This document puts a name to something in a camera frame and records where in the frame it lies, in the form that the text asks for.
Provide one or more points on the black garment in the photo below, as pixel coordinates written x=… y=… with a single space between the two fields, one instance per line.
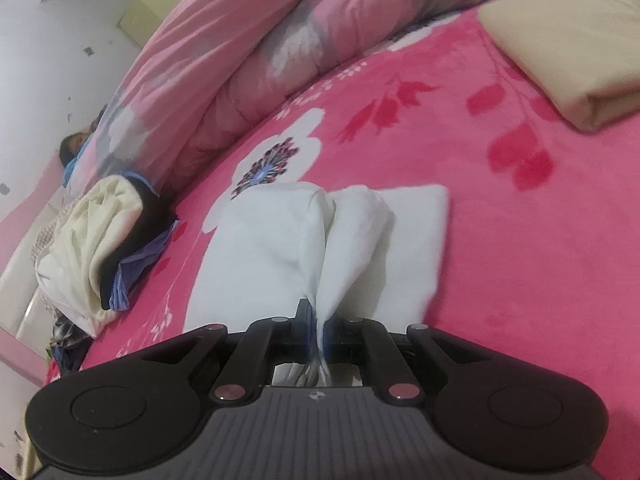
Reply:
x=150 y=225

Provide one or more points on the dark plaid cloth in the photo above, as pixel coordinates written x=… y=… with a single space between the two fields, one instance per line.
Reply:
x=67 y=345

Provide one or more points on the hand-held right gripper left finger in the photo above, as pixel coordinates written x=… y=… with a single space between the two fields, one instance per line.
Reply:
x=307 y=335

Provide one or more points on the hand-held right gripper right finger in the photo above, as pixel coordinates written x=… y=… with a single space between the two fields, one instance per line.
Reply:
x=332 y=342

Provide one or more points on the blue garment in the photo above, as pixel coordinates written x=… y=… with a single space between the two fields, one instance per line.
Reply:
x=132 y=275

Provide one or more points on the pink bed headboard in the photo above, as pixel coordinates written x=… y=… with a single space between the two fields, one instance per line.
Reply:
x=20 y=260

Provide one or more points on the pale yellow wardrobe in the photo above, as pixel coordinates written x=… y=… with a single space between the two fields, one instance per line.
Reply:
x=155 y=0

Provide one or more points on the white shirt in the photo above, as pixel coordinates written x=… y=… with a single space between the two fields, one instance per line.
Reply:
x=280 y=250

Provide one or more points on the cream fleece garment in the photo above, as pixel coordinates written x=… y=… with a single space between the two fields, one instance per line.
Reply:
x=80 y=250

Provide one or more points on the beige knitted cloth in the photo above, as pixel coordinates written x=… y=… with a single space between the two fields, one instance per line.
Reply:
x=45 y=232

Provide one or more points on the pink floral blanket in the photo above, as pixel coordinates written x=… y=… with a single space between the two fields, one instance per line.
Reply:
x=500 y=260

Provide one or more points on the pink floral quilt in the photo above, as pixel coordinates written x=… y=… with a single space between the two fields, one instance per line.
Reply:
x=240 y=50

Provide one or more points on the beige folded cloth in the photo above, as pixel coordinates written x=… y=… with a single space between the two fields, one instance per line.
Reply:
x=565 y=45

